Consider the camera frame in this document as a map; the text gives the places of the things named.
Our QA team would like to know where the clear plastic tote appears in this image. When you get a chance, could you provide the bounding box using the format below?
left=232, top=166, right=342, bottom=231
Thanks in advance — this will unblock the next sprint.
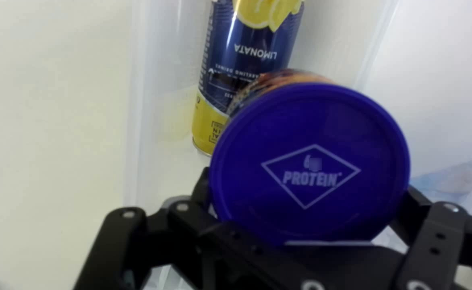
left=121, top=0, right=472, bottom=290

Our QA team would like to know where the blue lidded tin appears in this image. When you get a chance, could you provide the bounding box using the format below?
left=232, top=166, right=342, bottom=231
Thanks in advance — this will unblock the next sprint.
left=210, top=70, right=411, bottom=245

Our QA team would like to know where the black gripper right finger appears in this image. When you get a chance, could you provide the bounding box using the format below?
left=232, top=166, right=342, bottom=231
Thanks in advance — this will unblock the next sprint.
left=392, top=187, right=472, bottom=290

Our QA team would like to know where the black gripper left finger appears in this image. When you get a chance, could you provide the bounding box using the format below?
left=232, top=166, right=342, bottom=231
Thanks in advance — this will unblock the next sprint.
left=73, top=166, right=232, bottom=290

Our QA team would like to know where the yellow blue lemonade can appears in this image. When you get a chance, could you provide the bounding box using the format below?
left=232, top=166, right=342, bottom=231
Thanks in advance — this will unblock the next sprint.
left=192, top=0, right=305, bottom=155

